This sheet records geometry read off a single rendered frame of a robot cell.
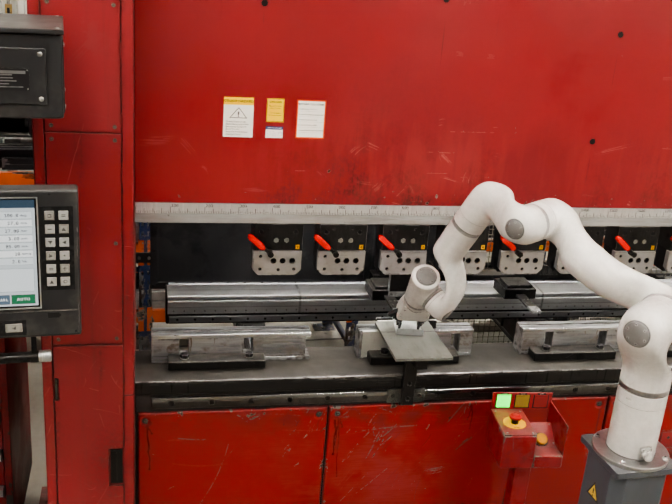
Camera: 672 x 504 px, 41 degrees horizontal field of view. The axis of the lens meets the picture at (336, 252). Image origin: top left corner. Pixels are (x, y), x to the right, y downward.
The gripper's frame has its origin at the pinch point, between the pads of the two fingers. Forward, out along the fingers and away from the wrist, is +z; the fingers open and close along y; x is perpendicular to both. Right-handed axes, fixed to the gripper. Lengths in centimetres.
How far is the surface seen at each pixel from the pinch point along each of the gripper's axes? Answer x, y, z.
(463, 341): -0.9, -20.5, 14.1
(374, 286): -22.2, 8.7, 18.8
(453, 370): 11.0, -15.9, 10.9
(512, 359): 3.3, -37.6, 17.4
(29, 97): -1, 98, -100
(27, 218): 18, 99, -81
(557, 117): -52, -40, -43
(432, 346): 9.8, -6.4, -4.4
